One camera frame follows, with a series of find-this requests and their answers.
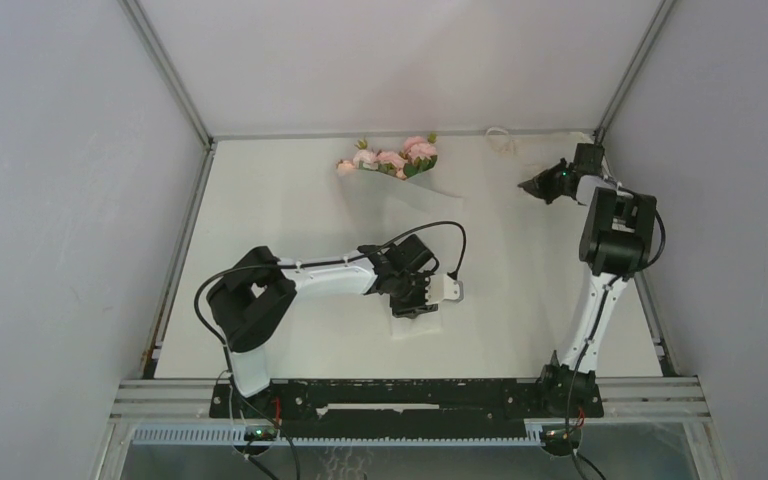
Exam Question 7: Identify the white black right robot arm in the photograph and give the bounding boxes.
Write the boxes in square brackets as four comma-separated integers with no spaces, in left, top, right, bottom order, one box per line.
[518,143,666,416]

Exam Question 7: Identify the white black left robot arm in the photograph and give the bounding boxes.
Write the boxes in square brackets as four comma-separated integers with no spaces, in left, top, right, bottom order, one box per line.
[197,234,464,417]

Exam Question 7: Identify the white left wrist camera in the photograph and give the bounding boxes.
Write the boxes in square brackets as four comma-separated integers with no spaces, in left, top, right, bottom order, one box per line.
[425,274,465,305]

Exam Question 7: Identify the black mounting rail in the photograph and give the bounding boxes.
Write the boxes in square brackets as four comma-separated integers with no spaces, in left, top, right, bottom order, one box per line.
[209,378,605,441]

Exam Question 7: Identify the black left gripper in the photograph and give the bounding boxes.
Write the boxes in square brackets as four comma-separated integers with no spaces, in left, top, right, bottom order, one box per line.
[389,271,437,320]

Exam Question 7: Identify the cream ribbon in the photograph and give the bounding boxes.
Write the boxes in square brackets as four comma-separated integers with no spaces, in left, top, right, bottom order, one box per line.
[485,127,597,157]

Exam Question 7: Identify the pink fake flower bouquet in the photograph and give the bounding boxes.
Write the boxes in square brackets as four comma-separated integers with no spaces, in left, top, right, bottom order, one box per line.
[335,132,439,180]

